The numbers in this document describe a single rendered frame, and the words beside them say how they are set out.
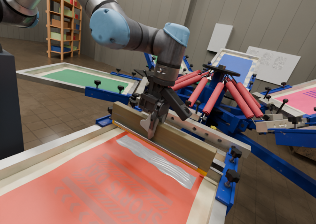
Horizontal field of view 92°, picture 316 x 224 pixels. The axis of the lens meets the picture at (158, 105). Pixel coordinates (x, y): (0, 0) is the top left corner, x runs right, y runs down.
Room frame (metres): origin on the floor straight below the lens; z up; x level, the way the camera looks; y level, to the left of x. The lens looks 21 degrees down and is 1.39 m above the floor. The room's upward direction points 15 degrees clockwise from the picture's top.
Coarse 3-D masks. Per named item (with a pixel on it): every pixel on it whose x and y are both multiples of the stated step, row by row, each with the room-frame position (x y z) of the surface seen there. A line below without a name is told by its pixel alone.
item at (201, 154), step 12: (120, 108) 0.53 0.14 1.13; (132, 108) 0.53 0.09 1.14; (120, 120) 0.52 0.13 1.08; (132, 120) 0.50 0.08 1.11; (144, 132) 0.47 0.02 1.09; (156, 132) 0.45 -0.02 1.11; (168, 132) 0.44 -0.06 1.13; (180, 132) 0.44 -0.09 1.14; (168, 144) 0.43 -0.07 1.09; (180, 144) 0.41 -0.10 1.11; (192, 144) 0.40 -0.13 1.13; (204, 144) 0.40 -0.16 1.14; (192, 156) 0.39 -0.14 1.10; (204, 156) 0.38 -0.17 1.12; (204, 168) 0.37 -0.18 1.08
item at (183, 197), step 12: (168, 156) 0.54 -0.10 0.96; (144, 168) 0.44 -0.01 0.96; (156, 168) 0.46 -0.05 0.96; (156, 180) 0.40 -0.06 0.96; (168, 180) 0.42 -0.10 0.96; (168, 192) 0.37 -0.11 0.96; (180, 192) 0.38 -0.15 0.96; (192, 192) 0.39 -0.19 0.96; (180, 204) 0.34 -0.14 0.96; (168, 216) 0.29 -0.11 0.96; (180, 216) 0.30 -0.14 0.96
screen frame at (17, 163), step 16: (144, 112) 0.84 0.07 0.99; (96, 128) 0.56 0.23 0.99; (112, 128) 0.63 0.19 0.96; (176, 128) 0.75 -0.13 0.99; (48, 144) 0.40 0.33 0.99; (64, 144) 0.43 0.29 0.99; (208, 144) 0.67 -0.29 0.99; (0, 160) 0.30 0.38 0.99; (16, 160) 0.31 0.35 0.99; (32, 160) 0.34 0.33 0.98; (224, 160) 0.58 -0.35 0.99; (0, 176) 0.27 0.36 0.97; (224, 208) 0.33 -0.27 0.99
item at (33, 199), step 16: (112, 144) 0.53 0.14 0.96; (144, 144) 0.58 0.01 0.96; (80, 160) 0.40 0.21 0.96; (128, 160) 0.46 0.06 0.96; (144, 160) 0.48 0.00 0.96; (48, 176) 0.32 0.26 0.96; (64, 176) 0.33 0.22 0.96; (16, 192) 0.25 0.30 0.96; (32, 192) 0.26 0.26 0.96; (48, 192) 0.27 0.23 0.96; (0, 208) 0.21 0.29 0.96; (16, 208) 0.22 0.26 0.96; (32, 208) 0.23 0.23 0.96; (48, 208) 0.24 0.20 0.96; (64, 208) 0.25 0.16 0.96
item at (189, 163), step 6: (120, 126) 0.50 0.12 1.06; (126, 126) 0.50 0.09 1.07; (132, 132) 0.48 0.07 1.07; (138, 132) 0.48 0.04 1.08; (144, 138) 0.46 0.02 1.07; (156, 144) 0.44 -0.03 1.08; (162, 150) 0.42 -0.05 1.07; (168, 150) 0.42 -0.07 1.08; (174, 156) 0.40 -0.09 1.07; (180, 156) 0.40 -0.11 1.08; (186, 162) 0.39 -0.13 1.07; (192, 162) 0.39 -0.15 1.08
